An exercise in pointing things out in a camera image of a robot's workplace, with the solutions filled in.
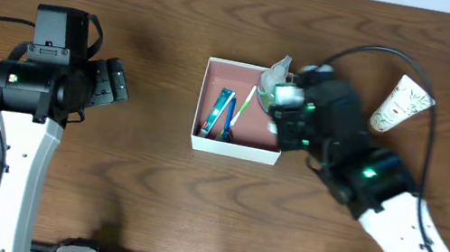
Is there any clear pump bottle dark liquid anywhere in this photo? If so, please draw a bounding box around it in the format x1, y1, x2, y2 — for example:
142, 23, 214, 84
257, 56, 292, 113

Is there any blue disposable razor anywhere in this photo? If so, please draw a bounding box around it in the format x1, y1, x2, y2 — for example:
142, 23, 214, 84
219, 98, 237, 143

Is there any green white toothpaste tube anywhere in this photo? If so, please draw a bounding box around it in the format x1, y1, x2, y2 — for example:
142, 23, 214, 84
198, 88, 235, 138

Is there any green white toothbrush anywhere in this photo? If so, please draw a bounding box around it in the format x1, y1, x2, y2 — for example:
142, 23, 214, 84
218, 85, 257, 139

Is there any white patterned squeeze tube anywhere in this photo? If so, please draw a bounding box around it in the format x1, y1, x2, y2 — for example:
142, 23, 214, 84
369, 75, 435, 133

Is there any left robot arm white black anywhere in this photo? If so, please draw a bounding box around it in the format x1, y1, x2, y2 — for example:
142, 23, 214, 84
0, 4, 129, 252

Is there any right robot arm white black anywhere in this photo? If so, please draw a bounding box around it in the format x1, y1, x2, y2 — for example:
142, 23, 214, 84
269, 79, 449, 252

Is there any white box with pink interior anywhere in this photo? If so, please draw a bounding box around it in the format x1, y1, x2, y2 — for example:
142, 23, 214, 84
191, 57, 281, 165

